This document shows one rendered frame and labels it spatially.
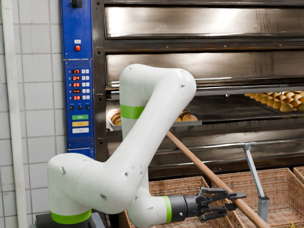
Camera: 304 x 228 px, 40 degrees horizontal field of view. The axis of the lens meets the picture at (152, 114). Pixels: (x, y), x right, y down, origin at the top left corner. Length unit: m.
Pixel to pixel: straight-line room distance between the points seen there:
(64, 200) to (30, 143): 1.20
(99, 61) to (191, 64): 0.54
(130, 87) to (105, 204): 0.45
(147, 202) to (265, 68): 1.50
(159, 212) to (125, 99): 0.40
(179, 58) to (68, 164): 1.41
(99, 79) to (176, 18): 0.55
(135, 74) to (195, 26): 1.12
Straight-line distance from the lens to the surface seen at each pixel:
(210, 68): 2.54
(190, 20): 2.48
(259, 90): 2.55
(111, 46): 2.36
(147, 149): 1.21
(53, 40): 2.32
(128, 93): 1.42
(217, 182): 1.71
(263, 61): 2.71
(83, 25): 2.30
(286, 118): 2.87
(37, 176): 2.50
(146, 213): 1.43
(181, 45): 2.47
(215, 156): 2.69
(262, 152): 2.83
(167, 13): 2.44
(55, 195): 1.27
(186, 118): 2.57
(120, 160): 1.17
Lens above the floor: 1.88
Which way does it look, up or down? 14 degrees down
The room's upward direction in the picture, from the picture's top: 1 degrees clockwise
